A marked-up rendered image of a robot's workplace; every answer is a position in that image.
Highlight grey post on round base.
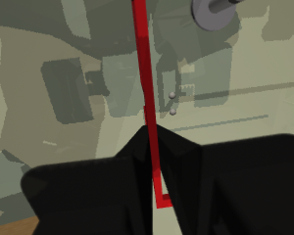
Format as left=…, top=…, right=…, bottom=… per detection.
left=190, top=0, right=245, bottom=31

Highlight red glasses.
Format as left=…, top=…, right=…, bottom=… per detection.
left=131, top=0, right=172, bottom=209

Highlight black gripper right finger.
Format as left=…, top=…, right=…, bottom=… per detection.
left=157, top=124, right=294, bottom=235

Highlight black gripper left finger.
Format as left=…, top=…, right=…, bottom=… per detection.
left=20, top=125, right=153, bottom=235

